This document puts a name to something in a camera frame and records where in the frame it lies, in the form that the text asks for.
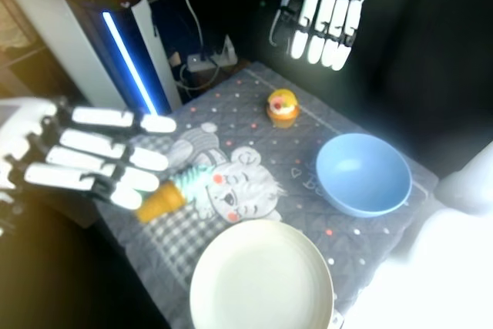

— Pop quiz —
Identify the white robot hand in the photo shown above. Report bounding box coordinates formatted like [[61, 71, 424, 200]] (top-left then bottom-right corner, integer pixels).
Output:
[[269, 0, 369, 72], [0, 97, 178, 213]]

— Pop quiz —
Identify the orange toy cupcake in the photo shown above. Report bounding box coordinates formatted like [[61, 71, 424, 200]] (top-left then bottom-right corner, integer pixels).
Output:
[[266, 89, 300, 129]]

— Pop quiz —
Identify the toy ice cream cone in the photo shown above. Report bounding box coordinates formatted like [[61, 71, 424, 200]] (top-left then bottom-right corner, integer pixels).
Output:
[[135, 165, 215, 224]]

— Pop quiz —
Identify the blue bowl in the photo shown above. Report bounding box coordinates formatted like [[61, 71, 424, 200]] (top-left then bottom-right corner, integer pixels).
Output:
[[315, 133, 413, 218]]

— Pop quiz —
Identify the white plate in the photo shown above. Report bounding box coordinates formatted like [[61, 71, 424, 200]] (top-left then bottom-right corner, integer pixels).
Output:
[[189, 220, 335, 329]]

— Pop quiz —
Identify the white column with blue light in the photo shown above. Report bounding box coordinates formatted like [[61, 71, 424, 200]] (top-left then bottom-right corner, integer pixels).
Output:
[[5, 0, 183, 116]]

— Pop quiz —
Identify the white power strip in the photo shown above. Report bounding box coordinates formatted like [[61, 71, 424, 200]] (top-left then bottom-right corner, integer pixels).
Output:
[[187, 53, 239, 73]]

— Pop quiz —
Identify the grey quilt with bear print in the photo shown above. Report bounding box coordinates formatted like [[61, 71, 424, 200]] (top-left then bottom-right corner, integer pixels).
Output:
[[92, 61, 440, 329]]

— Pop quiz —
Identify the white cable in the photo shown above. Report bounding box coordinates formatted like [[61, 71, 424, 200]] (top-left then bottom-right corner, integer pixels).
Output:
[[164, 0, 206, 56]]

